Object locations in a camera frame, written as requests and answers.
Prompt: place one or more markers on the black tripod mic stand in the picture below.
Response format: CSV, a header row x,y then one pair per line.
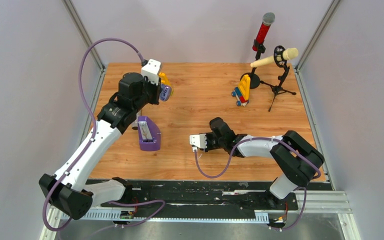
x,y
278,89

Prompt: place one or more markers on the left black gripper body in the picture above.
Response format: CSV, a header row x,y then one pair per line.
x,y
151,92

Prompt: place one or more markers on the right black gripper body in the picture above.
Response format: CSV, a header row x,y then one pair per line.
x,y
213,143

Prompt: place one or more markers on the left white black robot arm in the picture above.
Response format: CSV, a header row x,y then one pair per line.
x,y
67,189

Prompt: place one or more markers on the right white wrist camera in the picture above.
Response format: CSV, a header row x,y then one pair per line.
x,y
198,140

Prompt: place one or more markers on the purple stapler box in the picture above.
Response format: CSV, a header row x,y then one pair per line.
x,y
149,135

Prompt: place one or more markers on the yellow green toy block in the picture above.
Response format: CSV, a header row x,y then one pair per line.
x,y
165,80

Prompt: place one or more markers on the cream microphone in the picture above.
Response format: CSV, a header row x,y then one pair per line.
x,y
284,55

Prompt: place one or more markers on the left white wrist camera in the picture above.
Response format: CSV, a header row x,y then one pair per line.
x,y
151,71

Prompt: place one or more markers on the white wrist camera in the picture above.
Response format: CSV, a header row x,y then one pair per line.
x,y
198,140
151,71

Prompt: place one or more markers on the colourful toy block pile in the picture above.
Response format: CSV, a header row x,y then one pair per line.
x,y
242,91

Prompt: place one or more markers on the red microphone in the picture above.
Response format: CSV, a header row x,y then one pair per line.
x,y
267,20

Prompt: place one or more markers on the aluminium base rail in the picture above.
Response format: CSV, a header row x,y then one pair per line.
x,y
217,210

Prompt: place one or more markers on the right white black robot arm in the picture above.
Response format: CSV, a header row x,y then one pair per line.
x,y
298,160

